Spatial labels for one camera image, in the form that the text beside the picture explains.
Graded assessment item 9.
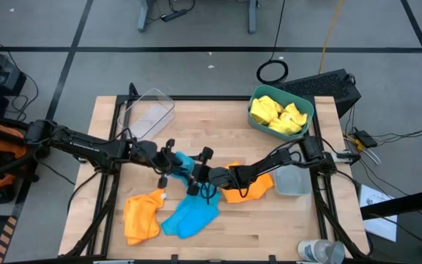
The black computer tower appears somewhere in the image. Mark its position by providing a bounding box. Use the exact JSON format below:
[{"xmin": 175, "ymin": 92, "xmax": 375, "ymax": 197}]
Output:
[{"xmin": 273, "ymin": 68, "xmax": 362, "ymax": 119}]

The blue microfiber towel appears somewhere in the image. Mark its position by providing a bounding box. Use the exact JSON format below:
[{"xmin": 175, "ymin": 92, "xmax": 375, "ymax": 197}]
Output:
[
  {"xmin": 172, "ymin": 151, "xmax": 196, "ymax": 186},
  {"xmin": 160, "ymin": 181, "xmax": 222, "ymax": 240}
]

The black hanging cable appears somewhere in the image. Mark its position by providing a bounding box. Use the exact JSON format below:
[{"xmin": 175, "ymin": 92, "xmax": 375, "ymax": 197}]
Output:
[{"xmin": 256, "ymin": 0, "xmax": 289, "ymax": 86}]

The orange microfiber towel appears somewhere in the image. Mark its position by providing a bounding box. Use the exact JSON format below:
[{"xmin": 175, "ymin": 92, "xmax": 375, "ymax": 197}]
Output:
[
  {"xmin": 122, "ymin": 188, "xmax": 167, "ymax": 246},
  {"xmin": 220, "ymin": 161, "xmax": 275, "ymax": 205}
]

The grey plastic basket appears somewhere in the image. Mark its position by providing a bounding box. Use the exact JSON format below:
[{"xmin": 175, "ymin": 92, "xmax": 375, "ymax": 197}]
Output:
[{"xmin": 272, "ymin": 164, "xmax": 313, "ymax": 198}]

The white paper sheet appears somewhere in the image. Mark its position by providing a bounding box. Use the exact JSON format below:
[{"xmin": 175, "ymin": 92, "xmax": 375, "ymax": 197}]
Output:
[{"xmin": 358, "ymin": 183, "xmax": 399, "ymax": 243}]

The black power adapter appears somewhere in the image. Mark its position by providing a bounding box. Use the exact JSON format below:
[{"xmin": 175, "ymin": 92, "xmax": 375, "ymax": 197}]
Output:
[{"xmin": 353, "ymin": 129, "xmax": 379, "ymax": 148}]

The black metal table frame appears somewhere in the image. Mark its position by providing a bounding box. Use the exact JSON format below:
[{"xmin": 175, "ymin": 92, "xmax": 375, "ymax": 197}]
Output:
[{"xmin": 63, "ymin": 82, "xmax": 372, "ymax": 260}]

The yellow microfiber towel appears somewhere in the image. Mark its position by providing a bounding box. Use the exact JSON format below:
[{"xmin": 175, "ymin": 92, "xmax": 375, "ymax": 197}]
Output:
[
  {"xmin": 249, "ymin": 95, "xmax": 284, "ymax": 126},
  {"xmin": 268, "ymin": 102, "xmax": 309, "ymax": 136}
]

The clear plastic basket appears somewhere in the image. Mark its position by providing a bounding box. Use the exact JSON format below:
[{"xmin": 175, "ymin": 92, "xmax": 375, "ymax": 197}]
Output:
[{"xmin": 117, "ymin": 87, "xmax": 177, "ymax": 142}]

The black power strip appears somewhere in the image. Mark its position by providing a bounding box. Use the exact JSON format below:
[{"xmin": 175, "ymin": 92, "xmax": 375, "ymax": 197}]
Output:
[{"xmin": 160, "ymin": 8, "xmax": 189, "ymax": 23}]

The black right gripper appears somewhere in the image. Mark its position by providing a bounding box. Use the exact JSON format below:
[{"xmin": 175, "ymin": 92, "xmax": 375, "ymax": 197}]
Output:
[{"xmin": 185, "ymin": 147, "xmax": 234, "ymax": 196}]

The yellow hanging cable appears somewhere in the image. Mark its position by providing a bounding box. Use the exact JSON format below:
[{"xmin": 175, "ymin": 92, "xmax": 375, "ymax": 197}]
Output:
[{"xmin": 318, "ymin": 0, "xmax": 344, "ymax": 75}]

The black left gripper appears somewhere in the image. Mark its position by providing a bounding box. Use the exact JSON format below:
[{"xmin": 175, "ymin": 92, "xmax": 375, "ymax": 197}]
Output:
[{"xmin": 145, "ymin": 138, "xmax": 185, "ymax": 190}]

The grey desk leg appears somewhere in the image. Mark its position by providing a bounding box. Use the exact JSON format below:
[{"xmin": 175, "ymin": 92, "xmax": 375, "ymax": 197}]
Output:
[
  {"xmin": 247, "ymin": 0, "xmax": 259, "ymax": 35},
  {"xmin": 137, "ymin": 0, "xmax": 152, "ymax": 33}
]

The green plastic basket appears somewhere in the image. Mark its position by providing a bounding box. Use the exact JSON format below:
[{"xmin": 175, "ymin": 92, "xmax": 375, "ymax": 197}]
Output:
[{"xmin": 246, "ymin": 84, "xmax": 315, "ymax": 143}]

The clear plastic bottle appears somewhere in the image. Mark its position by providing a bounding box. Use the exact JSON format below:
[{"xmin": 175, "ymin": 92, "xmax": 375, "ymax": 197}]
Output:
[{"xmin": 297, "ymin": 238, "xmax": 346, "ymax": 264}]

